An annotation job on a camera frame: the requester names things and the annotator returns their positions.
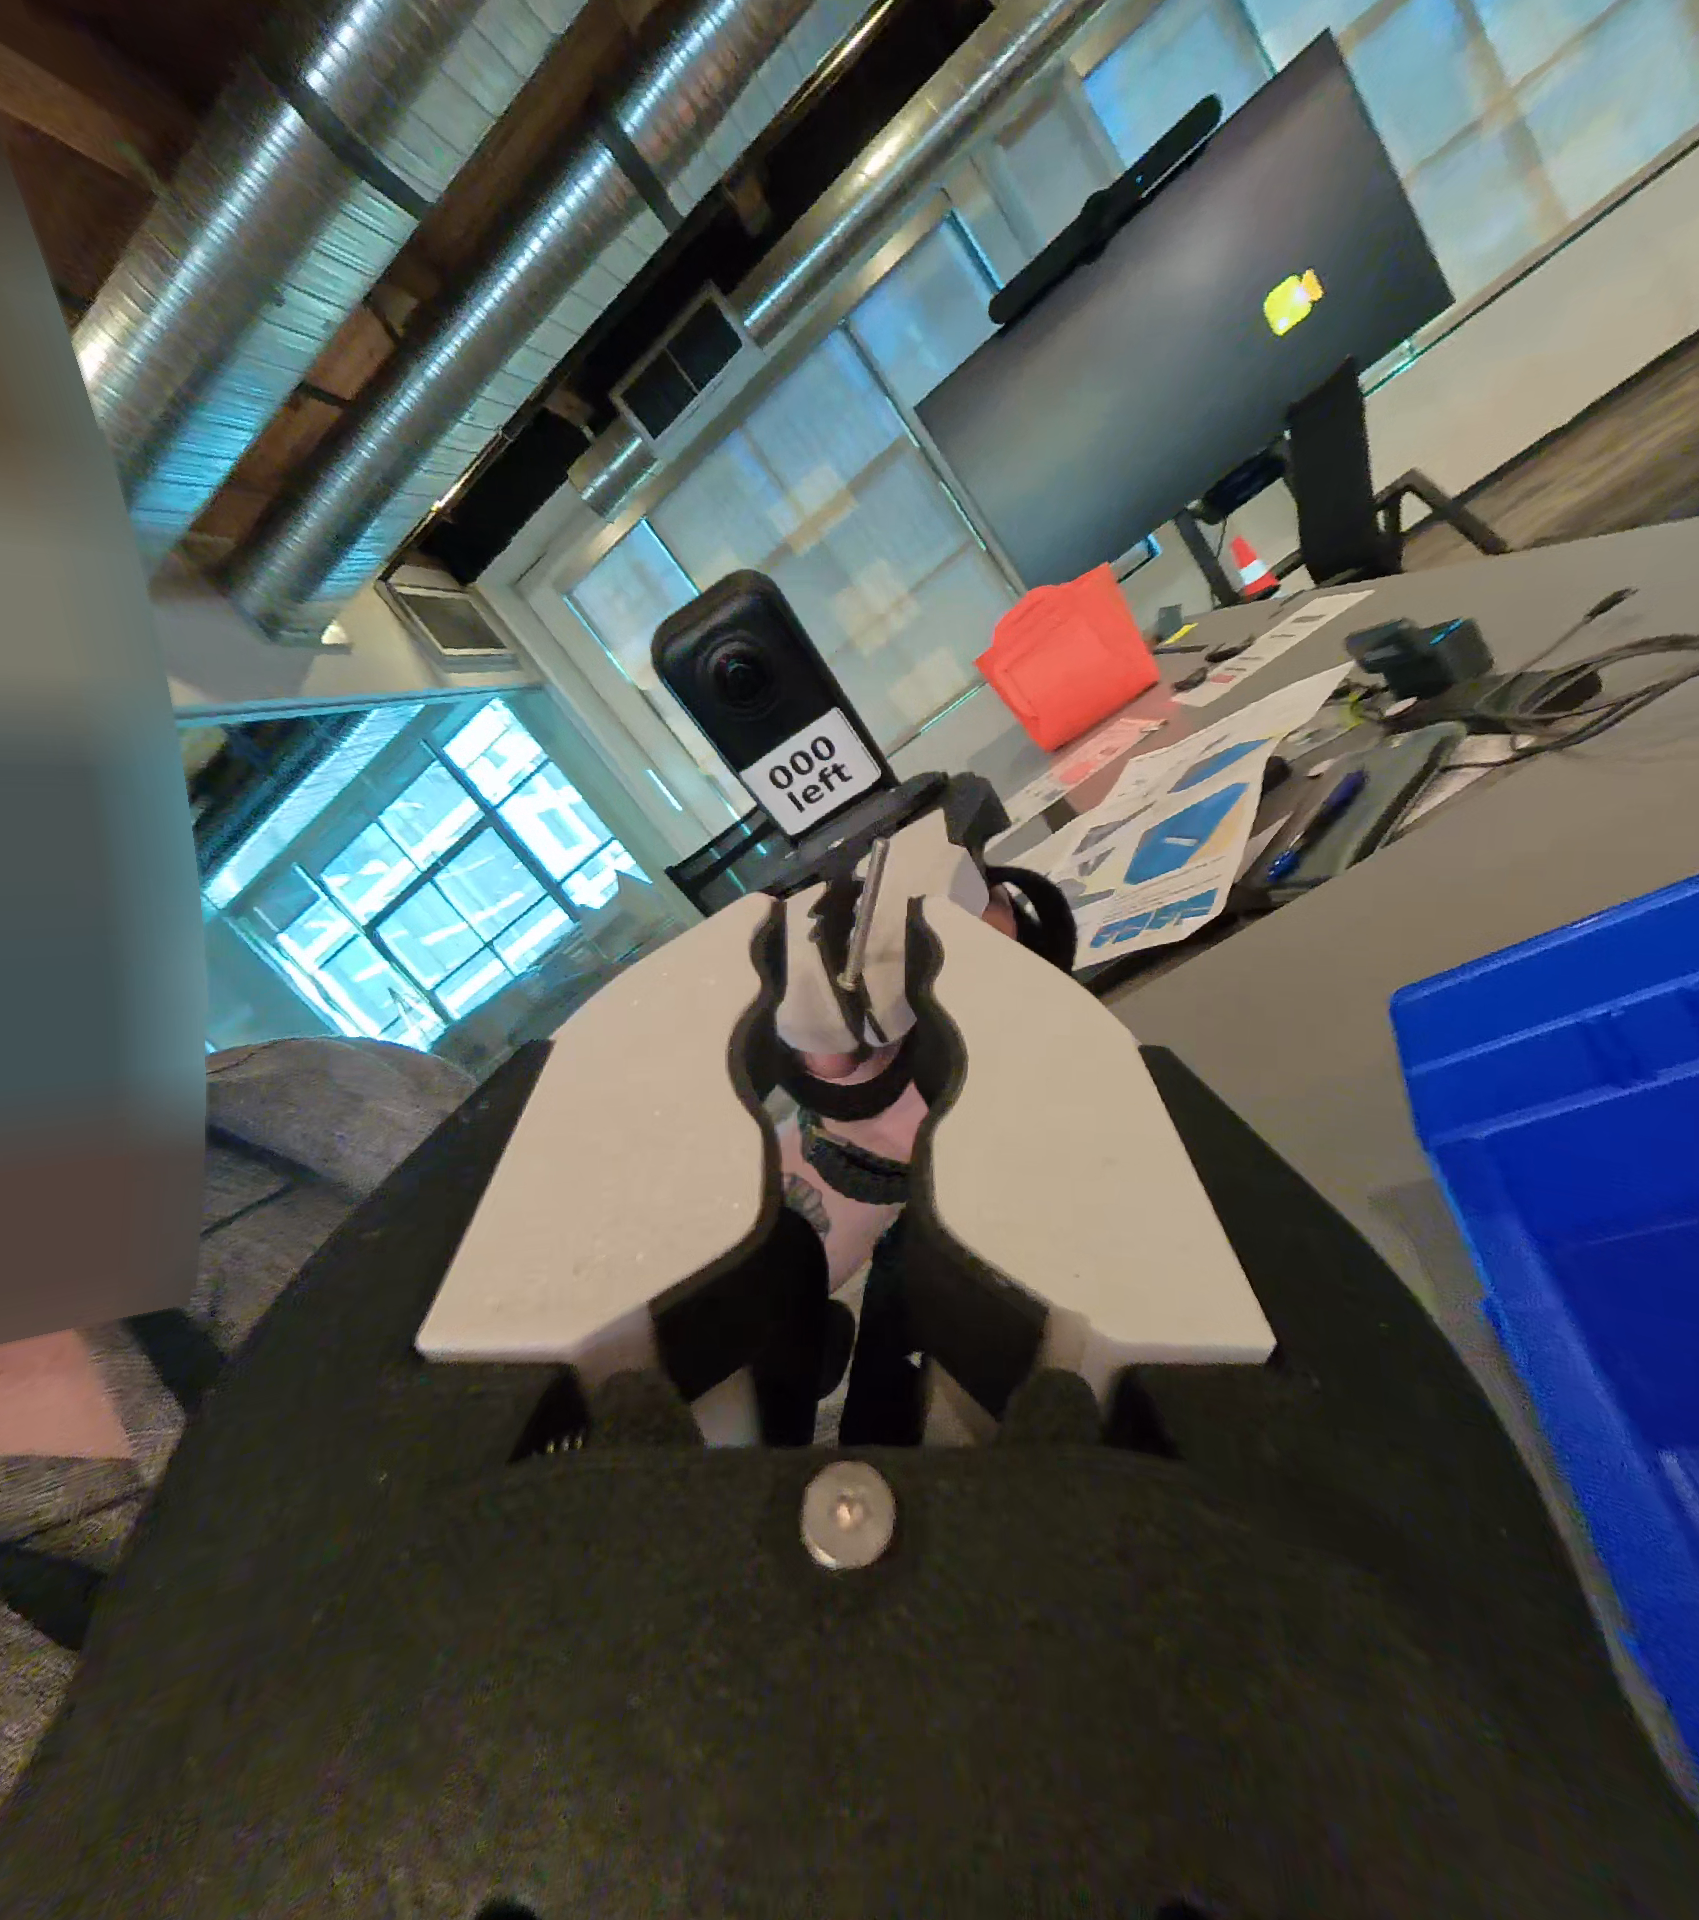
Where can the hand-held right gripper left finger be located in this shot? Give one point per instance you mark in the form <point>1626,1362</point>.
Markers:
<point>595,1170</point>

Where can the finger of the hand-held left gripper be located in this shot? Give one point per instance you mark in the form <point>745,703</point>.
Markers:
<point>813,1012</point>
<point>959,879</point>

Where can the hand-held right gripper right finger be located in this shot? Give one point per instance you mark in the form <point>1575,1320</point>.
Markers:
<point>1105,1170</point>

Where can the long metal bolt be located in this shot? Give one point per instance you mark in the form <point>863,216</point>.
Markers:
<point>865,914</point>

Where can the blue plastic storage bin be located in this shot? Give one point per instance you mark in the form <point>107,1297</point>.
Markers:
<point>1660,1351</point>

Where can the person's left forearm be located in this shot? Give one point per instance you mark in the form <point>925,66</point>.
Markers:
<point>827,1230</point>

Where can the person's left hand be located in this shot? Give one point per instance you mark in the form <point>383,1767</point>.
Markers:
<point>843,1069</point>

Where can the black wristwatch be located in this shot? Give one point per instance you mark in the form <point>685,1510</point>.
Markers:
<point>865,1166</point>

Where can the printed leaflet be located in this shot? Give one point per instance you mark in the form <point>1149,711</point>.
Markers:
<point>1181,841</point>

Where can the red bag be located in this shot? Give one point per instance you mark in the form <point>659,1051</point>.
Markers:
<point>1067,661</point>

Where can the blue pen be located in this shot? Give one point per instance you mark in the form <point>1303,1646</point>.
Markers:
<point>1315,833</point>

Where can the white paper sheet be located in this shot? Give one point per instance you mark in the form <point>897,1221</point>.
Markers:
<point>1271,645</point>

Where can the dark grey pad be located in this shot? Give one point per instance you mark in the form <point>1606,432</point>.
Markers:
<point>1375,803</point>

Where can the orange traffic cone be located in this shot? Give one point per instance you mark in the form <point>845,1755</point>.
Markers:
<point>1253,570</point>

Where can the black charger device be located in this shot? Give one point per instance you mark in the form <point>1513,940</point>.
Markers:
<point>1421,653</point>

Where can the black monitor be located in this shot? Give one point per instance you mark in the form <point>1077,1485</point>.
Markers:
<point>1181,345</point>

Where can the black video bar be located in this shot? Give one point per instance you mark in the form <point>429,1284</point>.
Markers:
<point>1105,210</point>

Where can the metal air duct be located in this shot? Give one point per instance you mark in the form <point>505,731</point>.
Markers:
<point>911,194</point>
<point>279,224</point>
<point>521,330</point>

